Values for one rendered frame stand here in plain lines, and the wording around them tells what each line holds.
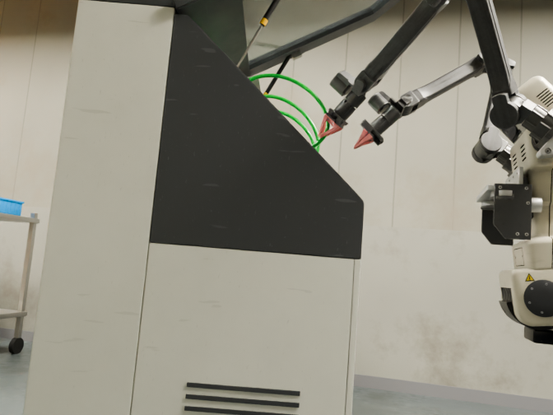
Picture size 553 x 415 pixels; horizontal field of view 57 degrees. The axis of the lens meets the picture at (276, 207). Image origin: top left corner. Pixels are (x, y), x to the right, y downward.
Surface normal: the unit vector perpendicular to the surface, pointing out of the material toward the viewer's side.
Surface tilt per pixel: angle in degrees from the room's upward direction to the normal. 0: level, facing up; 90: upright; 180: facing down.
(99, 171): 90
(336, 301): 90
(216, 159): 90
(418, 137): 90
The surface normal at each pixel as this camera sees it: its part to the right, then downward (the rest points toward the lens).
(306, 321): 0.01, -0.12
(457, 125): -0.25, -0.14
